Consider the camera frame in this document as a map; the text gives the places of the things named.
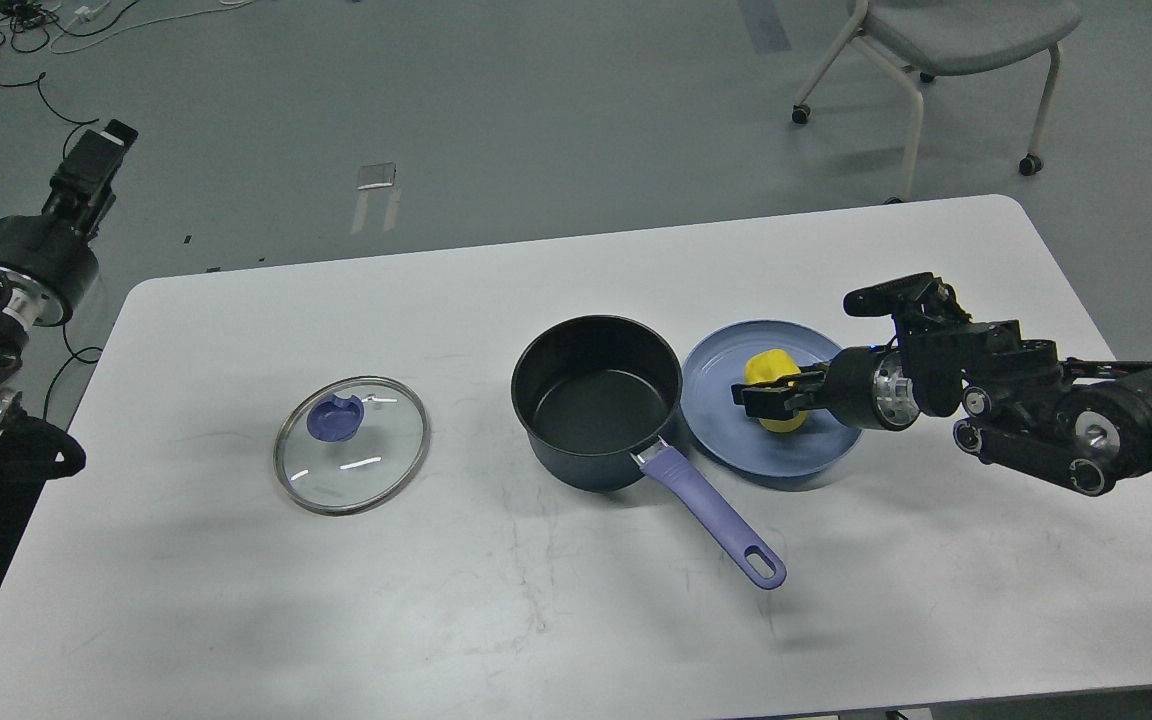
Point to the glass lid with purple knob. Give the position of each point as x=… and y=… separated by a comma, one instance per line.
x=351, y=446

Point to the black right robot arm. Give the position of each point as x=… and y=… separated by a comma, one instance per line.
x=1082, y=425

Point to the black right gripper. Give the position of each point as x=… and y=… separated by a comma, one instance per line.
x=865, y=386

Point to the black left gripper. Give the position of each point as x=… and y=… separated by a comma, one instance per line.
x=52, y=248

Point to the yellow potato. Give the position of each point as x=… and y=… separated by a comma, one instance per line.
x=769, y=366

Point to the dark blue saucepan purple handle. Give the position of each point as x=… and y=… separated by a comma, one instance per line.
x=599, y=398

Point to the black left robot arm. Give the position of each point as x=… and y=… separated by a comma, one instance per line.
x=21, y=304

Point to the blue round plate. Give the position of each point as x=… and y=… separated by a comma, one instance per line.
x=723, y=430

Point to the grey chair white frame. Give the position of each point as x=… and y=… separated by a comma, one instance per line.
x=916, y=42

